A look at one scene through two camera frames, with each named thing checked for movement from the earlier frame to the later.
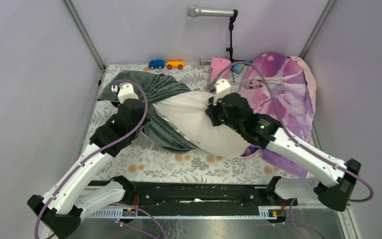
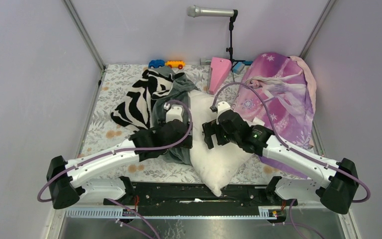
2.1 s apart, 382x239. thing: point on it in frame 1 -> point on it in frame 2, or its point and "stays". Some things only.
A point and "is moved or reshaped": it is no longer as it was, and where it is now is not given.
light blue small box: (238, 67) stays
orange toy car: (175, 63) stays
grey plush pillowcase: (156, 86) -> (179, 95)
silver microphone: (194, 11) stays
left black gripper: (146, 119) -> (188, 144)
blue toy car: (159, 63) stays
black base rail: (197, 197) stays
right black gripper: (212, 111) -> (210, 128)
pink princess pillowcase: (283, 87) stays
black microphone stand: (230, 49) stays
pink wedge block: (217, 64) stays
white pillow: (185, 113) is moved or reshaped
